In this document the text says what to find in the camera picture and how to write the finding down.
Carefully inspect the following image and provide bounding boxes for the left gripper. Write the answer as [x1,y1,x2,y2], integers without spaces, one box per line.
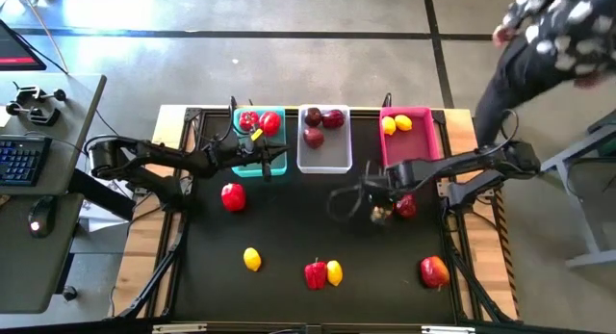
[211,126,292,181]

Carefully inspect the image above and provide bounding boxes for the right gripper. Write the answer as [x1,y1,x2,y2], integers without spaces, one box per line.
[363,163,405,228]

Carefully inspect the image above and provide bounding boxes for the teal plastic basket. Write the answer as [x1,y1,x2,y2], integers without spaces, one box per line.
[232,106,289,178]

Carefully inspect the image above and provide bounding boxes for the dark red apple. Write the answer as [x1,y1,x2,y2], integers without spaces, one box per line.
[394,193,419,219]
[302,127,326,150]
[321,109,347,130]
[303,107,323,128]

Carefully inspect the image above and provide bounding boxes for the red bell pepper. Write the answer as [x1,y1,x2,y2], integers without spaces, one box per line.
[220,182,247,214]
[303,257,329,292]
[258,111,283,137]
[238,111,261,133]

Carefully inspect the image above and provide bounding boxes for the red and yellow apple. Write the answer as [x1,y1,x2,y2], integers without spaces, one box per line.
[420,255,451,291]

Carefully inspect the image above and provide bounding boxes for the white plastic basket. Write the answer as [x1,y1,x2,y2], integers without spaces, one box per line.
[296,104,353,175]

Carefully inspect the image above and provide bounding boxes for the pink plastic basket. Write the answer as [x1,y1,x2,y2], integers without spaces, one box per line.
[378,106,443,167]

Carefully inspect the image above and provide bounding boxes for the yellow black hazard tape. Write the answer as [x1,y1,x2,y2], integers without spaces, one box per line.
[490,189,521,321]

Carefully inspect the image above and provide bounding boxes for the white papers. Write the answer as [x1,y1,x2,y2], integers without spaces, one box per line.
[76,198,134,234]

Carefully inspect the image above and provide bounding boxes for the grey metal side table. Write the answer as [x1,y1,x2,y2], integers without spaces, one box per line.
[541,110,616,270]

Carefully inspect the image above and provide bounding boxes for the person's hand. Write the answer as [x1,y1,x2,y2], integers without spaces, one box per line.
[491,23,516,46]

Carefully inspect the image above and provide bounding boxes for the black computer mouse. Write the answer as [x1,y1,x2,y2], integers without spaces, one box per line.
[27,194,57,239]

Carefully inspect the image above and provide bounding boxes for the black desk clamp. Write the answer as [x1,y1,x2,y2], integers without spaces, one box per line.
[13,82,67,107]
[5,101,63,127]

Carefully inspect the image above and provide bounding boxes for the person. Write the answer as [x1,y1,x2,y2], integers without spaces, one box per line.
[474,0,616,147]

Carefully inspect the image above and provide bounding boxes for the black keyboard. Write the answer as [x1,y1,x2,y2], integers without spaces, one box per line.
[0,135,53,188]

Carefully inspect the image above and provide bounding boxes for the grey desk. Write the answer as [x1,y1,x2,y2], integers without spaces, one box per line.
[0,72,108,316]

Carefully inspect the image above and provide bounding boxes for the desk monitor with red strip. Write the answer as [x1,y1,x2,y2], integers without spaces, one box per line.
[0,18,48,73]

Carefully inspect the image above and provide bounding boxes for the black table frame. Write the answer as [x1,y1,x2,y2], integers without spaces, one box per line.
[166,105,463,325]

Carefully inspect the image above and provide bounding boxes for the black diagonal frame strut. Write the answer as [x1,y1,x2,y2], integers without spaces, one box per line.
[442,213,514,323]
[115,213,187,321]

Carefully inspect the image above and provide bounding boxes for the silver frame bracket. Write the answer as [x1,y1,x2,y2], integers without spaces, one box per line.
[422,325,476,334]
[152,322,208,334]

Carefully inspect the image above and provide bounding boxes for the yellow hanging cable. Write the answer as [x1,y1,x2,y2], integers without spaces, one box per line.
[16,0,69,75]

